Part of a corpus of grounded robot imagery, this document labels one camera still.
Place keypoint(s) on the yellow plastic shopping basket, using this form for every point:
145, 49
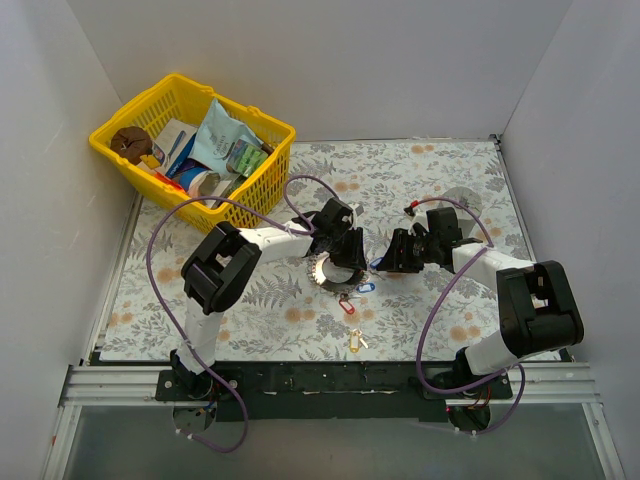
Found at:
178, 97

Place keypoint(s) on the white blue box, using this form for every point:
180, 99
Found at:
172, 146

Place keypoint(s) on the floral patterned table mat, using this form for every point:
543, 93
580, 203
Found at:
282, 314

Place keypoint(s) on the blue key tag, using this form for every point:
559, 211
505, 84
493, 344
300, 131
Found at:
376, 263
364, 288

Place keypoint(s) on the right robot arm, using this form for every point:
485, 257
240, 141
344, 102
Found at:
537, 311

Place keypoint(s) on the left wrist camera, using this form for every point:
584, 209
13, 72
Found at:
336, 215

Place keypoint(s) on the light blue chips bag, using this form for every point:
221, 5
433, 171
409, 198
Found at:
216, 137

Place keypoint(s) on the red key tag with key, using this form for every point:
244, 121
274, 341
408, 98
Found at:
346, 304

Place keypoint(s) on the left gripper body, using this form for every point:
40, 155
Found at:
351, 248

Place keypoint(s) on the green snack packet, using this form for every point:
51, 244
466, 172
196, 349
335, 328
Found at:
245, 158

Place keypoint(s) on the grey wrapped can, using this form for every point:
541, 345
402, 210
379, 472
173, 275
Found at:
468, 198

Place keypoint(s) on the grey brown pouch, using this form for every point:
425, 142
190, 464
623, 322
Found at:
212, 185

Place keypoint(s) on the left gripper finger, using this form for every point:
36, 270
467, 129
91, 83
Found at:
354, 257
339, 258

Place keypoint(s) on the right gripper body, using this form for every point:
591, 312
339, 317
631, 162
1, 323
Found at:
405, 250

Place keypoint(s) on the yellow key tag with key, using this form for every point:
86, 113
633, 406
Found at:
357, 342

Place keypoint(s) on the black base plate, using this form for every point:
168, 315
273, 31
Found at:
269, 390

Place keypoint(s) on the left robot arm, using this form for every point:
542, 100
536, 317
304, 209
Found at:
217, 273

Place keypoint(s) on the aluminium frame rail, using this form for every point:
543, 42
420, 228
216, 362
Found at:
79, 391

